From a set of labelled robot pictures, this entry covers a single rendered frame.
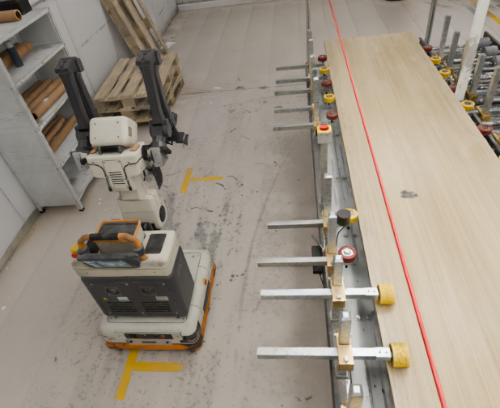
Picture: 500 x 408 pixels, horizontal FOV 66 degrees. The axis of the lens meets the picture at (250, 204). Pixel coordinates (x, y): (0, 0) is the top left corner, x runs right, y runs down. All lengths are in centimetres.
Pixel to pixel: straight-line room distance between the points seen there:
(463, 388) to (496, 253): 65
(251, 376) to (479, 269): 139
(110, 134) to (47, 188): 191
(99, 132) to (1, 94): 148
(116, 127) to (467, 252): 174
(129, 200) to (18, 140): 158
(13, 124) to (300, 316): 264
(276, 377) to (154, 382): 74
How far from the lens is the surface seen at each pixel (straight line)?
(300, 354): 147
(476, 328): 170
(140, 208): 234
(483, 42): 418
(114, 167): 213
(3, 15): 383
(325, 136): 200
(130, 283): 224
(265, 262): 183
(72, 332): 307
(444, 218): 204
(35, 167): 382
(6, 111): 357
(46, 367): 301
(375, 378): 183
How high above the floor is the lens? 228
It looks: 42 degrees down
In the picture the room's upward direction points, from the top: 9 degrees counter-clockwise
